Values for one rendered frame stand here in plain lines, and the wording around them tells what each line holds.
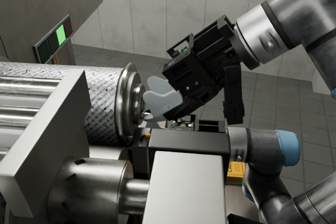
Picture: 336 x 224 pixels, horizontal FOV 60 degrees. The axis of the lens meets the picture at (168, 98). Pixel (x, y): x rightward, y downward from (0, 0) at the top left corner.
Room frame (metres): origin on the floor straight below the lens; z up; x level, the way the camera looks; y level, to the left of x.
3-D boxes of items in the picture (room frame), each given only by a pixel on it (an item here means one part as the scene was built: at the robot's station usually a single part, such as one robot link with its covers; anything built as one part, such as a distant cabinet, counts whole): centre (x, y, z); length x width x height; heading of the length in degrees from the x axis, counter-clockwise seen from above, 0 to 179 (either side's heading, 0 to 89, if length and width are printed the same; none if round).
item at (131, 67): (0.42, 0.07, 1.25); 0.15 x 0.01 x 0.15; 174
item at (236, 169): (0.55, -0.18, 0.91); 0.07 x 0.07 x 0.02; 84
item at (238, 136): (0.45, -0.14, 1.11); 0.08 x 0.05 x 0.08; 174
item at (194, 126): (0.47, -0.06, 1.12); 0.12 x 0.08 x 0.09; 84
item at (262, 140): (0.45, -0.22, 1.11); 0.11 x 0.08 x 0.09; 84
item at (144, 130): (0.38, 0.03, 1.05); 0.06 x 0.05 x 0.31; 84
